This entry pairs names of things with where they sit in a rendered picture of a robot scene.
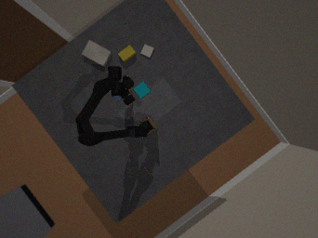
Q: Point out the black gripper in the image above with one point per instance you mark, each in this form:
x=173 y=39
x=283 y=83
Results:
x=127 y=99

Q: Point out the yellow rectangular block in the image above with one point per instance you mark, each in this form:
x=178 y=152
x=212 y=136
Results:
x=127 y=53

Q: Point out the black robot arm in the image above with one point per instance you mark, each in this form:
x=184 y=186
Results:
x=87 y=136

